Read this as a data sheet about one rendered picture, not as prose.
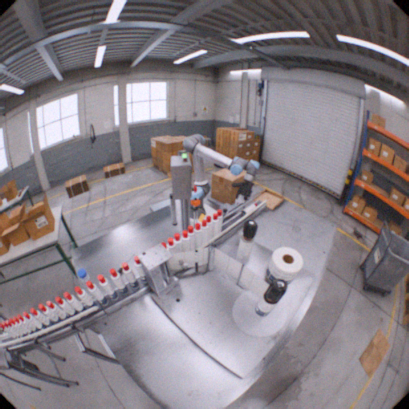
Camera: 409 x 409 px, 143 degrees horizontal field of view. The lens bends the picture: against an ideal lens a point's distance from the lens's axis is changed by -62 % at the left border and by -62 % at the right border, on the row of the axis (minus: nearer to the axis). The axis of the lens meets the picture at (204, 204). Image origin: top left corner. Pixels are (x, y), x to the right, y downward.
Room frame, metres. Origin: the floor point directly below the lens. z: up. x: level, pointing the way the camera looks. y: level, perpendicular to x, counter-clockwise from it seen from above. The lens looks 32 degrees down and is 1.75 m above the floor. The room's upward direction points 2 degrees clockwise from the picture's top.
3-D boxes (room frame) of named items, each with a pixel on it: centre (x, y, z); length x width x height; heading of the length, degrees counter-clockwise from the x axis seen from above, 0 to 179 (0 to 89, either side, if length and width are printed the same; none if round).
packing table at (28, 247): (0.46, 2.57, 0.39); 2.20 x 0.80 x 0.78; 127
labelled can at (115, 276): (0.42, 0.44, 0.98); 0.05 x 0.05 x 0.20
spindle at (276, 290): (0.33, -0.31, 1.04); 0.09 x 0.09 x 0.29
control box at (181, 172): (0.86, 0.13, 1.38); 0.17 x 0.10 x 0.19; 10
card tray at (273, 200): (1.58, -0.71, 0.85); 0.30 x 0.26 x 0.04; 135
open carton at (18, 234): (0.70, 2.18, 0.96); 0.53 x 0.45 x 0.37; 39
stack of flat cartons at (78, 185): (3.27, 3.38, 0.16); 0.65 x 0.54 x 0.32; 132
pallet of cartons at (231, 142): (5.13, -0.98, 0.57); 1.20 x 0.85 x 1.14; 129
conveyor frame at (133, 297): (0.88, -0.01, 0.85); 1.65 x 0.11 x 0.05; 135
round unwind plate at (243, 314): (0.33, -0.31, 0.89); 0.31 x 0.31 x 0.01
